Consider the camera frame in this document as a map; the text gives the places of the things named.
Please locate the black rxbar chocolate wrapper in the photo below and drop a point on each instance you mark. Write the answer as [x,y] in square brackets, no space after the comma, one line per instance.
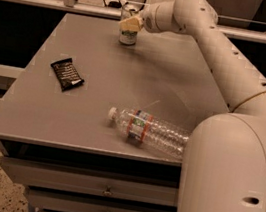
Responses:
[66,74]

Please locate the grey drawer cabinet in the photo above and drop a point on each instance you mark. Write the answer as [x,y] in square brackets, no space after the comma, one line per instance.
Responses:
[61,145]

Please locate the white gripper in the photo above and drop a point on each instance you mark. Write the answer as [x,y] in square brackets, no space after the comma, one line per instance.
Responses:
[149,20]

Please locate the clear plastic water bottle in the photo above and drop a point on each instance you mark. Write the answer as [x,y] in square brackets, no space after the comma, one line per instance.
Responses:
[142,127]

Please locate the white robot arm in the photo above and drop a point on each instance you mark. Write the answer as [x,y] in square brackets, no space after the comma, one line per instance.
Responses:
[224,162]

